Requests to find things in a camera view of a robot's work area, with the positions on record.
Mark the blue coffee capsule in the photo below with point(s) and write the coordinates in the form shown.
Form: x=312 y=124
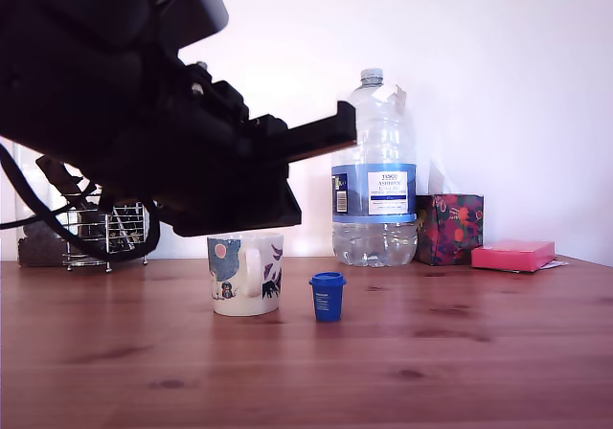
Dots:
x=328 y=302

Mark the dark coffee beans heap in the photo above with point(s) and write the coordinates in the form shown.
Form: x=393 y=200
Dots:
x=36 y=255

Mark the white mug with blue cartoon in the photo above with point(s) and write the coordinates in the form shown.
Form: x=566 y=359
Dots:
x=225 y=266

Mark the large clear water bottle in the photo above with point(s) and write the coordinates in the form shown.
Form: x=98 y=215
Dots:
x=373 y=185

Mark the white tissue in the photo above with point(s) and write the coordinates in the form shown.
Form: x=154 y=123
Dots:
x=438 y=180

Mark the dark brown wooden utensil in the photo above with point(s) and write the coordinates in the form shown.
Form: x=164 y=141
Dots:
x=55 y=170

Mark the floral tissue box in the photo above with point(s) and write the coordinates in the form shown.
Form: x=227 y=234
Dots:
x=450 y=230

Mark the dark round scoop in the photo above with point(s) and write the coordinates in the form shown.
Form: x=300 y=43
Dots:
x=33 y=230

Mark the pink flat box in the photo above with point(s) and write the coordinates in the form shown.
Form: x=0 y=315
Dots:
x=512 y=256

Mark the white paper sheet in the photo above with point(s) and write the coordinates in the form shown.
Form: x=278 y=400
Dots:
x=555 y=264

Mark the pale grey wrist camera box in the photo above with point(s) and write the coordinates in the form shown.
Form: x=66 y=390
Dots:
x=201 y=7

